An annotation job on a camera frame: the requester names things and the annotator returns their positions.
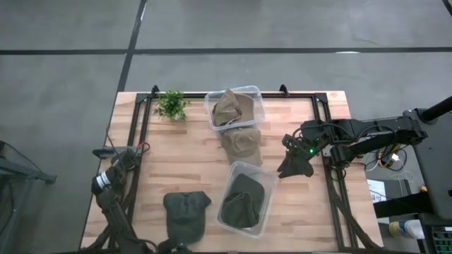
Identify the grey metal stand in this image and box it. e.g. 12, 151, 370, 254
0, 140, 57, 254

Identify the khaki baseball cap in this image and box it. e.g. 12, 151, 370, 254
221, 127, 264, 167
211, 89, 256, 127

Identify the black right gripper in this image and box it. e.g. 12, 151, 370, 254
277, 133, 321, 179

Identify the white paper sheet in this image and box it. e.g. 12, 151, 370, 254
366, 179, 391, 204

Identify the dark green baseball cap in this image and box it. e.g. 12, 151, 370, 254
221, 172, 266, 229
162, 191, 212, 246

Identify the black table frame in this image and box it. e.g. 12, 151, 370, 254
126, 84, 375, 254

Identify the black flat device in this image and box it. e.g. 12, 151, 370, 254
92, 147, 119, 159

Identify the small green potted plant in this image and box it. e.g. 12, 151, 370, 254
153, 90, 191, 122

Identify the clear plastic storage bin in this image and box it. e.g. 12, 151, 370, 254
215, 161, 279, 239
203, 85, 266, 132

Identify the black pole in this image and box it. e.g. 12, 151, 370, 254
420, 95, 452, 123

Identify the plastic bottle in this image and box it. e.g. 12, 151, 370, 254
388, 219, 425, 240

